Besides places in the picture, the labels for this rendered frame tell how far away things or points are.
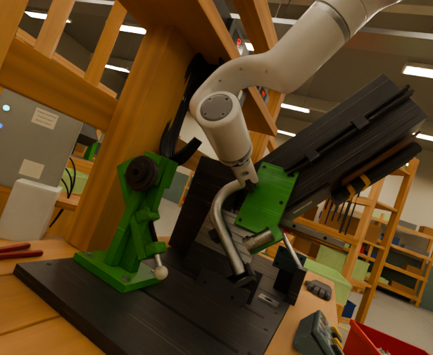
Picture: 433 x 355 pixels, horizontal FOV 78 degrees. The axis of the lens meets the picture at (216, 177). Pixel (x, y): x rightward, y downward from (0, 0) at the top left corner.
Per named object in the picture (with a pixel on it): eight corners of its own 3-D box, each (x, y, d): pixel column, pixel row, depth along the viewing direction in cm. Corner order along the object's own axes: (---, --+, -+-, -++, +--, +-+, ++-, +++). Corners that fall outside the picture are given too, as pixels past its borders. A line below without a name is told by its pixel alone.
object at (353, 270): (320, 341, 285) (392, 134, 294) (235, 260, 501) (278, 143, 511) (355, 348, 303) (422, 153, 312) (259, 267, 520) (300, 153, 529)
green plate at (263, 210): (274, 246, 78) (299, 183, 83) (271, 239, 71) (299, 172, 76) (239, 230, 83) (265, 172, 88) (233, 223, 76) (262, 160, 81)
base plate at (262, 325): (303, 279, 128) (305, 275, 128) (215, 449, 29) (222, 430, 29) (227, 244, 146) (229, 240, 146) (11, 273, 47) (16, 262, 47)
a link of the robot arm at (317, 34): (282, -21, 49) (175, 101, 57) (346, 14, 41) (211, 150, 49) (296, 15, 57) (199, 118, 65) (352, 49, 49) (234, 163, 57)
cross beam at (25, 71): (231, 187, 162) (236, 173, 162) (-26, 72, 44) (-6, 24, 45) (224, 184, 164) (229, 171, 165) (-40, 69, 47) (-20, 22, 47)
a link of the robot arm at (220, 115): (205, 141, 62) (226, 168, 57) (184, 103, 51) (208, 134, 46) (235, 120, 62) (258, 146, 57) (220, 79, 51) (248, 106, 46)
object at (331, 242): (340, 248, 90) (343, 240, 90) (342, 252, 76) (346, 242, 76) (238, 208, 107) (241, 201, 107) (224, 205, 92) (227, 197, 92)
